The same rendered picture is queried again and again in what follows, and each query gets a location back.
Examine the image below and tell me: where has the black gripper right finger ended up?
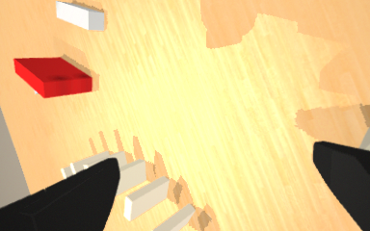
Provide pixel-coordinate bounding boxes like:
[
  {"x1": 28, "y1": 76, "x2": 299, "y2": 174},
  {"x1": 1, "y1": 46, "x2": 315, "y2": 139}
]
[{"x1": 312, "y1": 141, "x2": 370, "y2": 231}]

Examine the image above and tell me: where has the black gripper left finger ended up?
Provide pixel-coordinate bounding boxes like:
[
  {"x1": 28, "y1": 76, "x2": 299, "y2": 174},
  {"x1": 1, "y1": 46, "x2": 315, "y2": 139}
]
[{"x1": 0, "y1": 157, "x2": 120, "y2": 231}]

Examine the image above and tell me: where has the red rectangular block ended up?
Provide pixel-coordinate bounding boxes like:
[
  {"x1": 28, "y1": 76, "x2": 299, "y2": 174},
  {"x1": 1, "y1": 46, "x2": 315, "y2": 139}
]
[{"x1": 14, "y1": 57, "x2": 93, "y2": 98}]

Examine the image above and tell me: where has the cream domino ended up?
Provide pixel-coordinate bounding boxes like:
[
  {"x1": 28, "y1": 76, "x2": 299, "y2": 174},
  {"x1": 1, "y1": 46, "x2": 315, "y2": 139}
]
[
  {"x1": 123, "y1": 175, "x2": 170, "y2": 221},
  {"x1": 70, "y1": 150, "x2": 110, "y2": 174},
  {"x1": 359, "y1": 127, "x2": 370, "y2": 151},
  {"x1": 117, "y1": 159, "x2": 146, "y2": 196},
  {"x1": 84, "y1": 151, "x2": 127, "y2": 168},
  {"x1": 152, "y1": 203, "x2": 196, "y2": 231},
  {"x1": 61, "y1": 166, "x2": 73, "y2": 179}
]

